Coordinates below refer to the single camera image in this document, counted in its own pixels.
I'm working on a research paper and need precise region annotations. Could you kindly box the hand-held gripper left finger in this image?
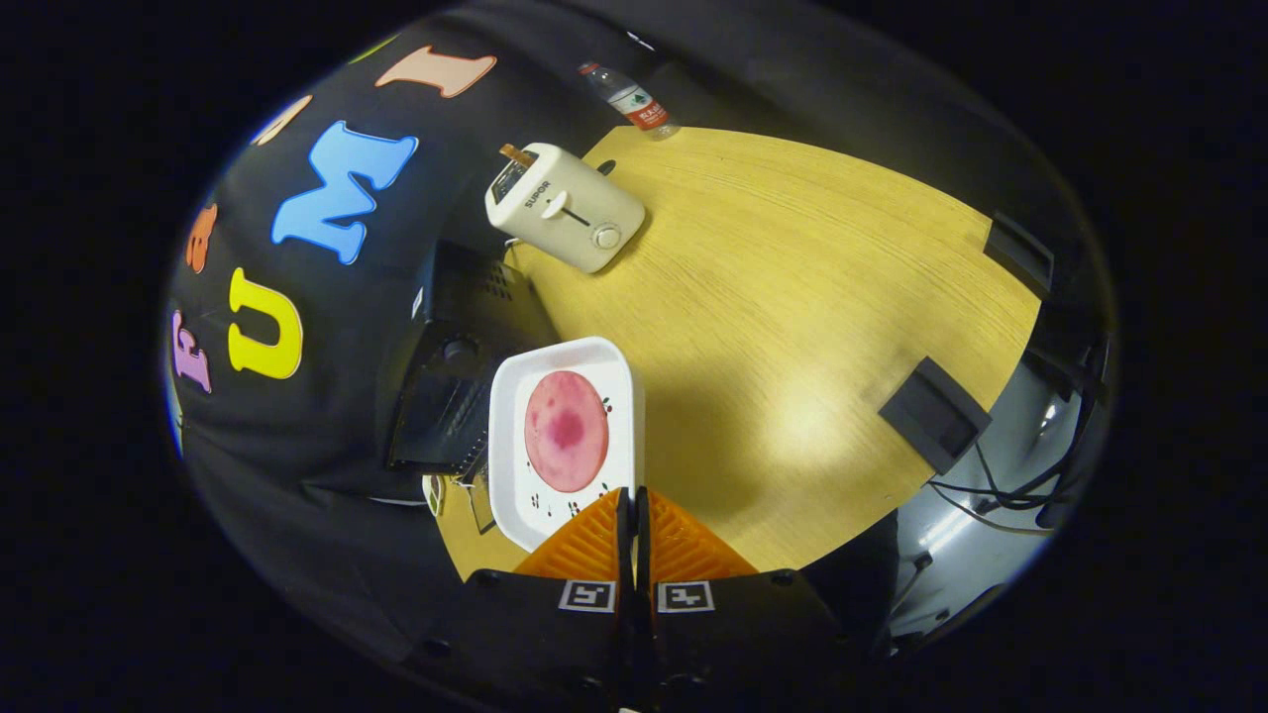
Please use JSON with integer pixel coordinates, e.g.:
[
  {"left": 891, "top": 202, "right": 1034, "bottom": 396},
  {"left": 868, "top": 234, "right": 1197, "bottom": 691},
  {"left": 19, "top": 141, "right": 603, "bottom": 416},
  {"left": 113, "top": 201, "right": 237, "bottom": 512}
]
[{"left": 404, "top": 487, "right": 636, "bottom": 713}]

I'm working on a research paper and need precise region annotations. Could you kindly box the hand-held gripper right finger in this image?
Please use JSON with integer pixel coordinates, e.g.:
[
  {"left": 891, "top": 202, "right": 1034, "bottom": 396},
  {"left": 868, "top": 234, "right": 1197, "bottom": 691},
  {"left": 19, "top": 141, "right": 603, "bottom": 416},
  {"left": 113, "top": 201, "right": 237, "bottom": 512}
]
[{"left": 635, "top": 486, "right": 878, "bottom": 713}]

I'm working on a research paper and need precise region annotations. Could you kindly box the white square plate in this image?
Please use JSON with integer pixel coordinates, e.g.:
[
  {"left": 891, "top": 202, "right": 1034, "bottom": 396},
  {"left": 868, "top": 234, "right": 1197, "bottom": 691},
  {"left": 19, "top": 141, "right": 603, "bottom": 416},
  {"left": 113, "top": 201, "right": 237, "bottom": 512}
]
[{"left": 488, "top": 337, "right": 645, "bottom": 553}]

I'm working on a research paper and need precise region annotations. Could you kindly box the pink round ham slice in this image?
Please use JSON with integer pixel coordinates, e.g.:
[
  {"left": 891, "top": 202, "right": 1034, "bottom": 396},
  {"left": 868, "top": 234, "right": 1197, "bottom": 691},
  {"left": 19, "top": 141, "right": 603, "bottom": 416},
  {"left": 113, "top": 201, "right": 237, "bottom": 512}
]
[{"left": 524, "top": 371, "right": 610, "bottom": 494}]

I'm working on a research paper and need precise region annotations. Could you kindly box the black toaster oven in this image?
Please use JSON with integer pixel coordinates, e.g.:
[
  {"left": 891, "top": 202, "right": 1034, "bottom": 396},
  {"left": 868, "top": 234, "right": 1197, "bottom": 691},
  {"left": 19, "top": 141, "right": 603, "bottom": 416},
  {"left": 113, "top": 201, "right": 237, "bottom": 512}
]
[{"left": 386, "top": 243, "right": 561, "bottom": 536}]

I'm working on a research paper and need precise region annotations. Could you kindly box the white pop-up toaster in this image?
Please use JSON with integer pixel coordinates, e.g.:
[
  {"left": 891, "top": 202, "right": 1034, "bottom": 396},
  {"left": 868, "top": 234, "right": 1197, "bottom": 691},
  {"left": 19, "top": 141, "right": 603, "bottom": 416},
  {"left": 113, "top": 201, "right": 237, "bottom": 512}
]
[{"left": 484, "top": 143, "right": 647, "bottom": 274}]

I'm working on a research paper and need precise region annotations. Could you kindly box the black table clamp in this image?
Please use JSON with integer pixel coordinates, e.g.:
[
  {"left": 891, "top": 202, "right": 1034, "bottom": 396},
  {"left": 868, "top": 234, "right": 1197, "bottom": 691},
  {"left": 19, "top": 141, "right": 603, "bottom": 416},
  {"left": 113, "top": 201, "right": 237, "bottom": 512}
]
[
  {"left": 984, "top": 213, "right": 1054, "bottom": 298},
  {"left": 880, "top": 356, "right": 992, "bottom": 474}
]

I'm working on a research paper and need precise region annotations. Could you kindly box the clear plastic water bottle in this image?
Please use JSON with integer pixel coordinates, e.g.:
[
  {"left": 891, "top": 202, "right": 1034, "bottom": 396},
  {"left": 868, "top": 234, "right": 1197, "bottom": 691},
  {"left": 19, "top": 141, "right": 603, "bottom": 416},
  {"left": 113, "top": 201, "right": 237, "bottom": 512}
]
[{"left": 579, "top": 61, "right": 681, "bottom": 140}]

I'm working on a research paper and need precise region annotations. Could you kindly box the black cable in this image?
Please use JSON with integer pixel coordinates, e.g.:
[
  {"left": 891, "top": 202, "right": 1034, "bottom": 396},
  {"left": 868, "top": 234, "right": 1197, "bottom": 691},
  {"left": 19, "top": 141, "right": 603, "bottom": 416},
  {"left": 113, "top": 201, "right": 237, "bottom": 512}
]
[{"left": 929, "top": 337, "right": 1106, "bottom": 541}]

